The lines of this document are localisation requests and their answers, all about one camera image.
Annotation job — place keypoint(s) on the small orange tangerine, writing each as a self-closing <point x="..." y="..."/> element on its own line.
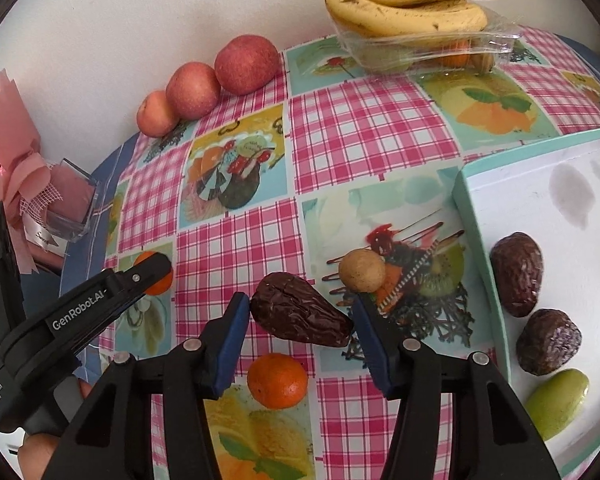
<point x="161" y="284"/>
<point x="277" y="380"/>

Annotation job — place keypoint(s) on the small pale red apple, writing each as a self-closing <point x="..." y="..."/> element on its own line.
<point x="156" y="114"/>

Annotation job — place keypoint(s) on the medium red apple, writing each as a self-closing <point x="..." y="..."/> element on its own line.
<point x="192" y="90"/>

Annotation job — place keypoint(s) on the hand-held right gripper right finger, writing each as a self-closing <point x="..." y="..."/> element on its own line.
<point x="375" y="352"/>

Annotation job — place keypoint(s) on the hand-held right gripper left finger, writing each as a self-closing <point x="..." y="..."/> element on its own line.
<point x="230" y="347"/>

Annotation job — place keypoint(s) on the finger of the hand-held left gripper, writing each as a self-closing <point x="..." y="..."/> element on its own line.
<point x="150" y="270"/>

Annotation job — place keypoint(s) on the small oval green fruit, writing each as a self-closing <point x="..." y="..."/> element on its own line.
<point x="555" y="402"/>

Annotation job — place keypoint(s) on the large red apple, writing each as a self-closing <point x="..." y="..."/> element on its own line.
<point x="247" y="64"/>

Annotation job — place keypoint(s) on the small tan longan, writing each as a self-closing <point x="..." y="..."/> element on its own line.
<point x="362" y="270"/>

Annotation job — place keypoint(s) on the clear plastic fruit container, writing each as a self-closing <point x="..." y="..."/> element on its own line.
<point x="500" y="40"/>

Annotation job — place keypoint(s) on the person's left hand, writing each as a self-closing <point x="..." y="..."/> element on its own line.
<point x="37" y="457"/>

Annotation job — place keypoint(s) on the orange tangerine in clear container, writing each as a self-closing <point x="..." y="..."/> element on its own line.
<point x="452" y="57"/>

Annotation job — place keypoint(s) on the dark brown date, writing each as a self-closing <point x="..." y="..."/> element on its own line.
<point x="517" y="275"/>
<point x="547" y="342"/>
<point x="295" y="315"/>

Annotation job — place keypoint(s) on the clear glass box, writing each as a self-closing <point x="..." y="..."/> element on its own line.
<point x="72" y="195"/>

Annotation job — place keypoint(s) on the white tray with teal rim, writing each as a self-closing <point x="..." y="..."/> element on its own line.
<point x="530" y="200"/>

